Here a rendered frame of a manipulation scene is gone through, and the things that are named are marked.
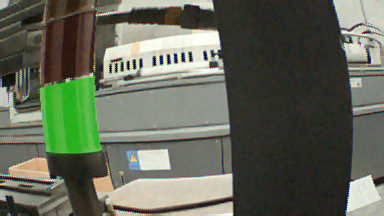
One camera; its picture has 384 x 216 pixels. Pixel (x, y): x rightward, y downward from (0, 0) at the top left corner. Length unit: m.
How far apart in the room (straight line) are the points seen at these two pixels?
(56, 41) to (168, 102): 4.80
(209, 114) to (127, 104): 0.47
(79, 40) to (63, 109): 0.03
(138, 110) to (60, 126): 4.84
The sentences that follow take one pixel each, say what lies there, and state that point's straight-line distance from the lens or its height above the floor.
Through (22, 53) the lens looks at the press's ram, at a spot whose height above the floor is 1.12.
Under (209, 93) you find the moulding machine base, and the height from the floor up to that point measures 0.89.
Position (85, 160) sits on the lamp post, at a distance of 0.36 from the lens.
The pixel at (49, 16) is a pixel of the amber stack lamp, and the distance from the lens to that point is 0.37.
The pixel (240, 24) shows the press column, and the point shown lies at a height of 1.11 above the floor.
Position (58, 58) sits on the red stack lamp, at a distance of 0.36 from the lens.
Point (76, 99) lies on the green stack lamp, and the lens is 0.36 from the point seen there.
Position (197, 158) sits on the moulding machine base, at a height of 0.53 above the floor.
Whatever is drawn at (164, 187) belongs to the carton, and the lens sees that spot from 3.42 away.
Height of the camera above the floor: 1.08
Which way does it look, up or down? 3 degrees down
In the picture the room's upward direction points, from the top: 6 degrees counter-clockwise
